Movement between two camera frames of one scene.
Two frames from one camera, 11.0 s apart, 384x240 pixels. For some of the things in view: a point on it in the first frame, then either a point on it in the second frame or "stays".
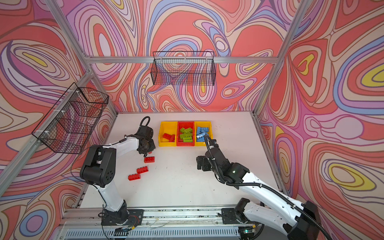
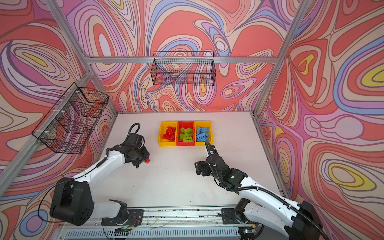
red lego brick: [172, 138] stays
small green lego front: [187, 140] stays
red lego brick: [167, 136] stays
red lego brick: [141, 170] → [170, 133]
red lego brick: [149, 159] → [170, 130]
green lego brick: [188, 136] stays
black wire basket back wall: [184, 68] stays
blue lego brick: [201, 139] stays
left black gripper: [153, 146] → [146, 155]
